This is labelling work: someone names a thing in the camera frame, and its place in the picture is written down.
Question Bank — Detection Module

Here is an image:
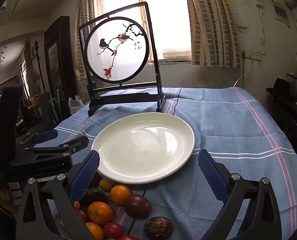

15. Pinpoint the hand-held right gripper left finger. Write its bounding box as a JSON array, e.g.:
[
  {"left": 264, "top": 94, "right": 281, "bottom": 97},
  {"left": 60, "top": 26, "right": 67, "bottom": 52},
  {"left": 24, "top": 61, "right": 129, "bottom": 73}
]
[{"left": 15, "top": 150, "right": 100, "bottom": 240}]

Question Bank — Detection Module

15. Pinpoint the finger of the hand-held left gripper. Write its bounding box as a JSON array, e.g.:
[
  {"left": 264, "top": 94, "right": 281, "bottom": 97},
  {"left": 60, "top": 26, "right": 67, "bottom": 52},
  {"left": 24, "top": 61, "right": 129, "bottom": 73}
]
[
  {"left": 18, "top": 130, "right": 58, "bottom": 150},
  {"left": 26, "top": 136, "right": 89, "bottom": 159}
]

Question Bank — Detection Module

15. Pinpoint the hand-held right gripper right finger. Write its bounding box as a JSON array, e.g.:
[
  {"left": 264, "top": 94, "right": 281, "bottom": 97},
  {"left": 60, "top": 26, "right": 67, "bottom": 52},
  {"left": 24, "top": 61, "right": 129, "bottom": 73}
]
[{"left": 198, "top": 149, "right": 282, "bottom": 240}]

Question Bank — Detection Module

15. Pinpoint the orange mandarin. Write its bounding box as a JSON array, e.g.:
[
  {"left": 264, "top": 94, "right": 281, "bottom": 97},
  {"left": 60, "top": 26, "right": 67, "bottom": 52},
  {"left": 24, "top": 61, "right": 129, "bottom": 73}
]
[
  {"left": 88, "top": 202, "right": 114, "bottom": 225},
  {"left": 85, "top": 222, "right": 104, "bottom": 240}
]

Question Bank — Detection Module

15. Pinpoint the white plate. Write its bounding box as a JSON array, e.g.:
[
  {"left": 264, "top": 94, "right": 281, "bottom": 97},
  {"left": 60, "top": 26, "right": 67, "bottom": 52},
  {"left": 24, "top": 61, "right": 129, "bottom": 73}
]
[{"left": 91, "top": 112, "right": 195, "bottom": 184}]

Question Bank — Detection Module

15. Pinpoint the wrinkled dark passion fruit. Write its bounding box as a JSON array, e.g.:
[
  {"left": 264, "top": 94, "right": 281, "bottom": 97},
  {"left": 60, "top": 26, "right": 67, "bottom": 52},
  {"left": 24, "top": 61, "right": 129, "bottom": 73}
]
[
  {"left": 81, "top": 188, "right": 108, "bottom": 207},
  {"left": 143, "top": 216, "right": 173, "bottom": 238}
]

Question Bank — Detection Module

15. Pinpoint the white plastic bag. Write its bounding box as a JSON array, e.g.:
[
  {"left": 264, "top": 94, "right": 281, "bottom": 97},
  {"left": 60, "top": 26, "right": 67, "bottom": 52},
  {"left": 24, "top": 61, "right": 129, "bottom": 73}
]
[{"left": 68, "top": 95, "right": 85, "bottom": 114}]

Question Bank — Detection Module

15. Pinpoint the blue checked tablecloth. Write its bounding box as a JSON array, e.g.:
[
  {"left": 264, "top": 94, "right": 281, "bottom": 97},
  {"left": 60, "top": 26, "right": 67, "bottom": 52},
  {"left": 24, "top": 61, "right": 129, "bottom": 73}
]
[{"left": 47, "top": 87, "right": 297, "bottom": 240}]

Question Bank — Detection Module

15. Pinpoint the dark wood framed painting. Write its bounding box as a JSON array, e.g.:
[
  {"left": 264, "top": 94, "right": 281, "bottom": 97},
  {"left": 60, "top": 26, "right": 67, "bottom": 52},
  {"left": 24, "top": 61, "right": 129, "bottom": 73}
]
[{"left": 44, "top": 16, "right": 76, "bottom": 128}]

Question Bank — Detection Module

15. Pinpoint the black desk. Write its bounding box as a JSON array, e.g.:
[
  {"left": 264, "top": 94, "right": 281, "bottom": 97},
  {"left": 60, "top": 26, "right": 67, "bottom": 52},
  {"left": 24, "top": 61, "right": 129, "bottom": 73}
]
[{"left": 266, "top": 90, "right": 297, "bottom": 160}]

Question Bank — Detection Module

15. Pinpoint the narrow brick pattern curtain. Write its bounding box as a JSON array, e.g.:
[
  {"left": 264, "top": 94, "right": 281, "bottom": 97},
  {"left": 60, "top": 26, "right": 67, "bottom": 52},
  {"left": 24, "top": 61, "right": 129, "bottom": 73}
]
[{"left": 73, "top": 0, "right": 95, "bottom": 80}]

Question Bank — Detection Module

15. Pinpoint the round bird painting table screen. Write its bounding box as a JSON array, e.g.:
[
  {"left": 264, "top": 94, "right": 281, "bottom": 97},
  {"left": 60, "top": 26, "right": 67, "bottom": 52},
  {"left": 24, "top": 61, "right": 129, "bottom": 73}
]
[{"left": 78, "top": 2, "right": 166, "bottom": 117}]

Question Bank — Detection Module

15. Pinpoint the black hat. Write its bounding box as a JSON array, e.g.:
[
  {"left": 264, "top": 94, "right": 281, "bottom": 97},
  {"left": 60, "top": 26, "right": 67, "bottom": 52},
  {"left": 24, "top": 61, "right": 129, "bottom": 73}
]
[{"left": 266, "top": 78, "right": 295, "bottom": 97}]

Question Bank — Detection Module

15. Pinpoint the wide brick pattern curtain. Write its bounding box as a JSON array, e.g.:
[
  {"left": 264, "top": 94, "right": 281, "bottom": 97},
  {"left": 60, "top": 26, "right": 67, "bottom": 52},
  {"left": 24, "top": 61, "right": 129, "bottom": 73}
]
[{"left": 183, "top": 0, "right": 241, "bottom": 68}]

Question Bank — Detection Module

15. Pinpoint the window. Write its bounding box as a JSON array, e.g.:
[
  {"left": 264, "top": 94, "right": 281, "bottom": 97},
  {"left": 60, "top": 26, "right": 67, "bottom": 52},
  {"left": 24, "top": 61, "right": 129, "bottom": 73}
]
[{"left": 93, "top": 0, "right": 192, "bottom": 60}]

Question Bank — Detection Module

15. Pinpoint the white cable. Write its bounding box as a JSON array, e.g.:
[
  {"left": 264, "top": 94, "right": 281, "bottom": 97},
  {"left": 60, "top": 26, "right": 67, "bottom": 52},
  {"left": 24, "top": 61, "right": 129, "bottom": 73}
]
[{"left": 233, "top": 58, "right": 252, "bottom": 87}]

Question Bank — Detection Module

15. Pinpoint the wall socket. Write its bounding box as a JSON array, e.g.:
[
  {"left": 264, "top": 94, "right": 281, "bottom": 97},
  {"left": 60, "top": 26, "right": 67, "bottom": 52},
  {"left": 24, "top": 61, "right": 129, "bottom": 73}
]
[{"left": 242, "top": 51, "right": 261, "bottom": 61}]

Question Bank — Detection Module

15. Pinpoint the framed wall picture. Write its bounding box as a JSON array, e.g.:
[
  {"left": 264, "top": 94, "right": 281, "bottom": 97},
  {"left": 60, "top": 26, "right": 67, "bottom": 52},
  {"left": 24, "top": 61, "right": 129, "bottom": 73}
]
[{"left": 271, "top": 0, "right": 291, "bottom": 27}]

